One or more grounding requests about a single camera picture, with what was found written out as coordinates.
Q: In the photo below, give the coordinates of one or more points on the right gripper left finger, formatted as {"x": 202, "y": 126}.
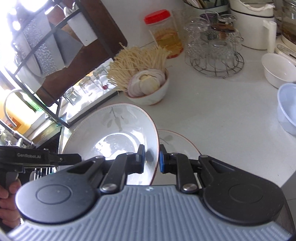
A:
{"x": 116, "y": 171}

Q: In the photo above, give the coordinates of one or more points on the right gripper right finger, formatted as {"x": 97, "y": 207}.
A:
{"x": 182, "y": 167}

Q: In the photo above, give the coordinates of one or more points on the large floral white plate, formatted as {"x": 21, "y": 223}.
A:
{"x": 113, "y": 130}

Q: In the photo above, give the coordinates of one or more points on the translucent plastic bowl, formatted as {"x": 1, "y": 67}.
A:
{"x": 286, "y": 107}

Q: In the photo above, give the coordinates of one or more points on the white ceramic bowl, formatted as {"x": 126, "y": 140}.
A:
{"x": 278, "y": 70}

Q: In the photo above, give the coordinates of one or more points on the person's left hand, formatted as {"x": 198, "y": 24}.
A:
{"x": 10, "y": 215}

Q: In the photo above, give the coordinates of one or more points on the chrome faucet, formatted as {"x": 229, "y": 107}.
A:
{"x": 17, "y": 110}

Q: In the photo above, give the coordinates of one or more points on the bowl with onion slices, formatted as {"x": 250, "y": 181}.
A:
{"x": 148, "y": 87}

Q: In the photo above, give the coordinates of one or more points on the dry noodle bundle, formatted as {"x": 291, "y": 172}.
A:
{"x": 131, "y": 60}

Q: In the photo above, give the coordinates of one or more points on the black dish rack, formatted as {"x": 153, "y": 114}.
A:
{"x": 45, "y": 43}

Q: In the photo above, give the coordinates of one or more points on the wooden cutting board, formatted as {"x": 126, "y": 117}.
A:
{"x": 88, "y": 58}

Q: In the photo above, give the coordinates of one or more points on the red lid plastic jar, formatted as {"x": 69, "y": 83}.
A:
{"x": 164, "y": 32}

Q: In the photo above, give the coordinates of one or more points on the white utensil cup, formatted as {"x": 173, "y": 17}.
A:
{"x": 82, "y": 29}

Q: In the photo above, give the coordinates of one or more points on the cream kettle base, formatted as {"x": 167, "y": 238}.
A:
{"x": 285, "y": 48}

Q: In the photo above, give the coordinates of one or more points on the green utensil holder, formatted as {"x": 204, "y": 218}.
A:
{"x": 200, "y": 6}

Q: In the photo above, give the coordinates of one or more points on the white cooking pot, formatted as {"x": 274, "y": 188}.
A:
{"x": 256, "y": 22}

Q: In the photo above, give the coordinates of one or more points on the glass kettle with tea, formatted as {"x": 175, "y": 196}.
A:
{"x": 288, "y": 24}

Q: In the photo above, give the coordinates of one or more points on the wire glass rack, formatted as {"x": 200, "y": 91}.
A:
{"x": 213, "y": 45}

